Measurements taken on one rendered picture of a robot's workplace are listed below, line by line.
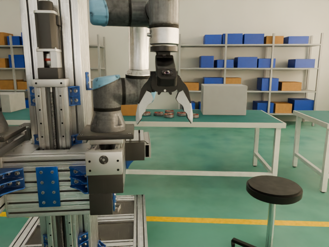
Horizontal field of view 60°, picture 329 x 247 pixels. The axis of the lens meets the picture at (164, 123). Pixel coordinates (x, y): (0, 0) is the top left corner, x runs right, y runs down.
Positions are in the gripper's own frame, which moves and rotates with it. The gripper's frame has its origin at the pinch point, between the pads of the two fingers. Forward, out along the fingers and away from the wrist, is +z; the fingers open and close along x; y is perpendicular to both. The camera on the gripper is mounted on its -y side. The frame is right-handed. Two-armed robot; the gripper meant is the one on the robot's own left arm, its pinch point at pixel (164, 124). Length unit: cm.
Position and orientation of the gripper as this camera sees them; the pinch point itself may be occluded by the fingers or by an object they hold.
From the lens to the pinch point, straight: 74.9
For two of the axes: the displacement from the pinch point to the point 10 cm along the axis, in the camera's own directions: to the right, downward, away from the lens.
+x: -10.0, 0.2, -0.9
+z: 0.0, 9.8, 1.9
